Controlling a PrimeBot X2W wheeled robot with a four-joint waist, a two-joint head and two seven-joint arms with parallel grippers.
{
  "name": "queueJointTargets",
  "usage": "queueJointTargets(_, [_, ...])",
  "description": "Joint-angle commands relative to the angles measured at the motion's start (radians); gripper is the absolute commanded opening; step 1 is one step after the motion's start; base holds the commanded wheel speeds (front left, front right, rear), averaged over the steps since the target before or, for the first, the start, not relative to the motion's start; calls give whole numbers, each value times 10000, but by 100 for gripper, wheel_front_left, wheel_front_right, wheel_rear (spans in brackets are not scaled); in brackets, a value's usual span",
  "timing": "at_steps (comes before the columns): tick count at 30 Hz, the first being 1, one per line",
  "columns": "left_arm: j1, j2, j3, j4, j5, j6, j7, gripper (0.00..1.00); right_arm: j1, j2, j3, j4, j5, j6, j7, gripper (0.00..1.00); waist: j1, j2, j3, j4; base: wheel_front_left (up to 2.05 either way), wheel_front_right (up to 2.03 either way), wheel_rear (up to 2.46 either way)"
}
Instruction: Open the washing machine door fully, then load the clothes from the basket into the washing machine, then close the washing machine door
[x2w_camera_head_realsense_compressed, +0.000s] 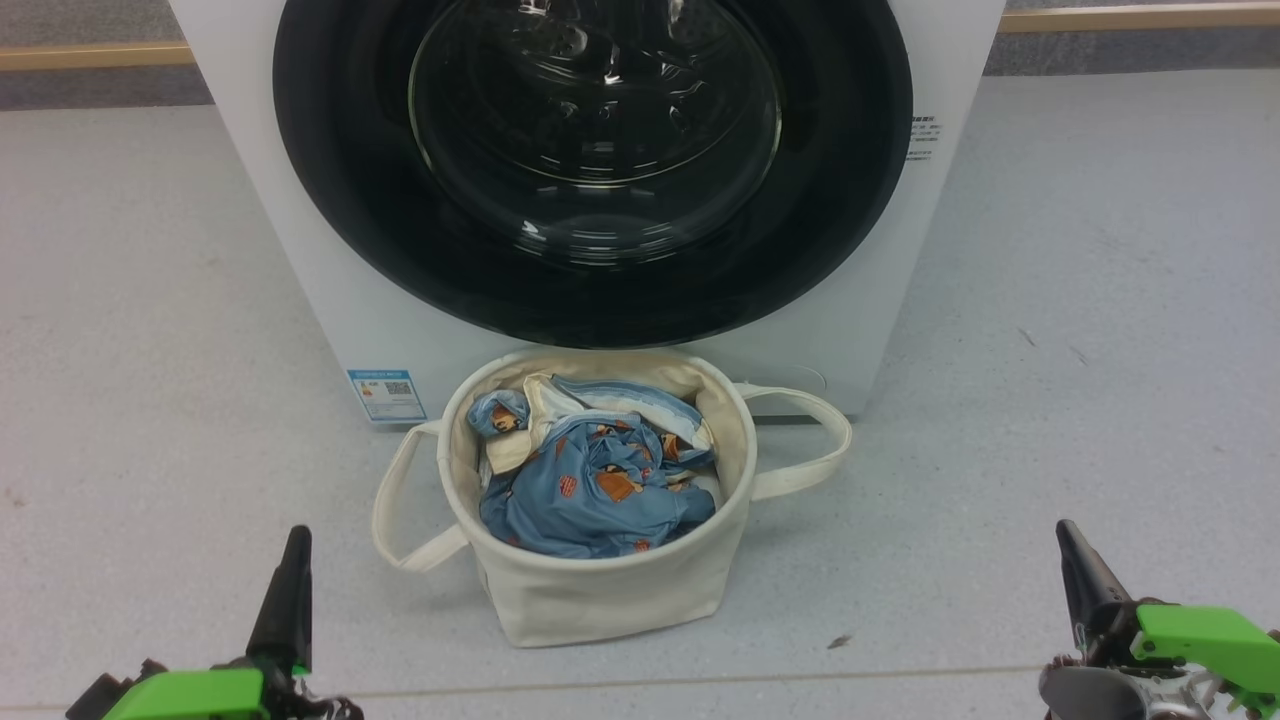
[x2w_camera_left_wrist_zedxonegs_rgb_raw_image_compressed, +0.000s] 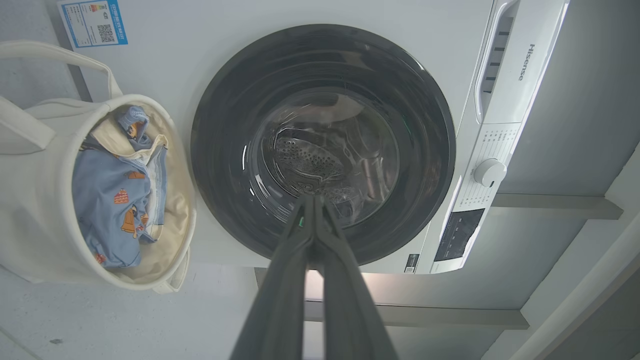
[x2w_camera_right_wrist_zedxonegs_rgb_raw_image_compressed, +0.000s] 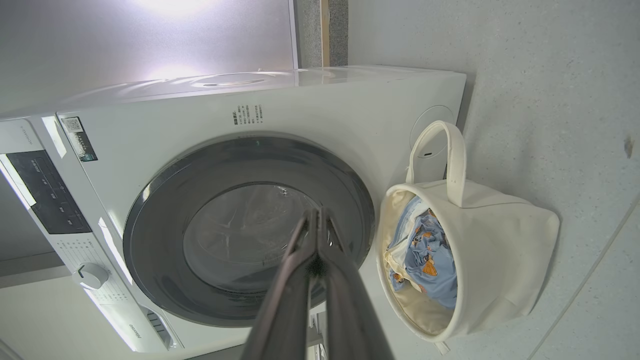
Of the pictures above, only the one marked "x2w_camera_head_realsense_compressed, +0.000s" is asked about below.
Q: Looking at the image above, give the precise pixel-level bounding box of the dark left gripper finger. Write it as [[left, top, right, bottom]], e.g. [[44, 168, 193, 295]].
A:
[[246, 525, 314, 673]]

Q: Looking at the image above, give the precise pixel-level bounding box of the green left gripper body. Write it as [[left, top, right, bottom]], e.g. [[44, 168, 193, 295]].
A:
[[100, 665, 366, 720]]

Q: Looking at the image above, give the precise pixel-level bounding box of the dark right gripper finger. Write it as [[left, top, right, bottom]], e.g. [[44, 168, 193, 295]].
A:
[[1056, 519, 1141, 663]]

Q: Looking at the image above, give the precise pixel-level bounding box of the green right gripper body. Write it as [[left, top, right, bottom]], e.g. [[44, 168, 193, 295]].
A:
[[1038, 603, 1280, 720]]

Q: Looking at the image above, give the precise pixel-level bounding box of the blue printed garment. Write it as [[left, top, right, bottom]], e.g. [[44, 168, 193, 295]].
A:
[[467, 390, 719, 559]]

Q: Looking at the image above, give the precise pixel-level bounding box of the cream striped garment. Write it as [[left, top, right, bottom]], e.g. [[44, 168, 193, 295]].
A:
[[480, 373, 716, 476]]

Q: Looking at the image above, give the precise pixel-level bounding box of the black-rimmed glass washer door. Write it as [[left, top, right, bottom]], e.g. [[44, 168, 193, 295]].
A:
[[272, 0, 914, 350]]

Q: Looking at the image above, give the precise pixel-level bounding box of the white front-load washing machine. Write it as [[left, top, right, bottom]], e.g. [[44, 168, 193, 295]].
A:
[[168, 0, 1006, 426]]

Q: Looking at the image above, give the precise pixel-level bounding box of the blue energy label sticker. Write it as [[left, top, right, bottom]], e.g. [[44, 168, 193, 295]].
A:
[[347, 369, 428, 423]]

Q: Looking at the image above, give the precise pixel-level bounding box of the cream canvas laundry basket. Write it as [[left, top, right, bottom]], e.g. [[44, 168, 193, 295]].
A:
[[372, 347, 854, 649]]

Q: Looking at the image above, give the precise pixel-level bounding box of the round filter cover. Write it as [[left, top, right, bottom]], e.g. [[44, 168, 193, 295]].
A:
[[740, 362, 829, 396]]

